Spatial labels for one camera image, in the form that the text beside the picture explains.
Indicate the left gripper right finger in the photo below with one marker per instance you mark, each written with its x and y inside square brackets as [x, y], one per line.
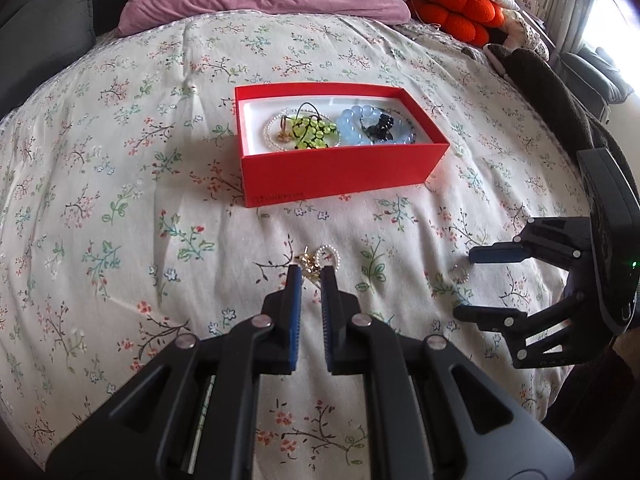
[431, 412]

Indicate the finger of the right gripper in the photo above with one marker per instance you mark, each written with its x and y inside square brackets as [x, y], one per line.
[488, 318]
[503, 252]

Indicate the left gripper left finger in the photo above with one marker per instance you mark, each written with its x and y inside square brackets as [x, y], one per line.
[190, 413]

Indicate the black crystal hair clip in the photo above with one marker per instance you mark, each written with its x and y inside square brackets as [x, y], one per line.
[382, 130]

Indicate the gold charm jewelry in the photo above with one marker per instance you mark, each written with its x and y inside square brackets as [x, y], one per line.
[310, 268]

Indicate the red jewelry box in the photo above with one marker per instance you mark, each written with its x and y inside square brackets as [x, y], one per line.
[271, 176]

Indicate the dark grey chair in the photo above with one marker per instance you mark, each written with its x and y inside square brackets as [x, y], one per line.
[593, 77]

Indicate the dark brown blanket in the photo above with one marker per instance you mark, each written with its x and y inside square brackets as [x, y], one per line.
[573, 125]

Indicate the floral bed sheet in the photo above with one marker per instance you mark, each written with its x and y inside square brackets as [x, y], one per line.
[123, 224]

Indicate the orange plush toy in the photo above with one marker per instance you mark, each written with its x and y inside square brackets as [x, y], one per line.
[469, 21]

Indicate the dark grey cushion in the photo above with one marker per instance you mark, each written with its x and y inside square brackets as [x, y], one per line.
[39, 38]

